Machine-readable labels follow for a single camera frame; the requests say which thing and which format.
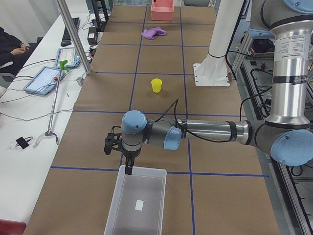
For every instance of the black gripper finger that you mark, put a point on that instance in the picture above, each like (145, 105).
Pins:
(127, 170)

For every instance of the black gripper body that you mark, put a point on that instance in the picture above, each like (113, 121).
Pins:
(129, 155)

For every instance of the yellow plastic cup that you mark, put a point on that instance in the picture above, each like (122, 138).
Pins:
(156, 84)

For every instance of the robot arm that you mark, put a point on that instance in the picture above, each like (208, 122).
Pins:
(284, 134)

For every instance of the clear plastic storage box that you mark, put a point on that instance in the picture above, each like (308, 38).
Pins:
(147, 184)

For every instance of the white label sticker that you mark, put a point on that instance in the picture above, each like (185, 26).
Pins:
(139, 205)

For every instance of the brown paper table cover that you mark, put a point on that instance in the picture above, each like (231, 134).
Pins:
(204, 188)

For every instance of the near teach pendant tablet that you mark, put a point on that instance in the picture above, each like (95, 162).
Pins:
(44, 81)

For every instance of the teach pendant tablet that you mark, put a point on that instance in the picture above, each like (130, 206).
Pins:
(69, 54)
(44, 81)

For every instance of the small black device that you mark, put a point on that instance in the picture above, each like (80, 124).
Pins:
(21, 142)

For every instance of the reacher grabber tool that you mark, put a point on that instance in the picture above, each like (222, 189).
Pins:
(49, 133)

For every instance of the far teach pendant tablet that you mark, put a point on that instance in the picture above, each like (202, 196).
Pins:
(69, 54)

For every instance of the black power adapter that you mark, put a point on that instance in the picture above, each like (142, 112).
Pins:
(92, 36)

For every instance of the black computer mouse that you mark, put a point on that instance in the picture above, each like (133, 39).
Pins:
(65, 43)

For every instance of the purple microfiber cloth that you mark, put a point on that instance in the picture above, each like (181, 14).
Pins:
(151, 33)

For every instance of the seated person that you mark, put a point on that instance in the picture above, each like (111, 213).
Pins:
(12, 50)

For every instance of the pink plastic bin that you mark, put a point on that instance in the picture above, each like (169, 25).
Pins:
(162, 10)

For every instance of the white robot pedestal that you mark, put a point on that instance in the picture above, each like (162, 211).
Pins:
(213, 69)

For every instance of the aluminium frame post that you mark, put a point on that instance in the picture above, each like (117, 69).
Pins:
(67, 19)

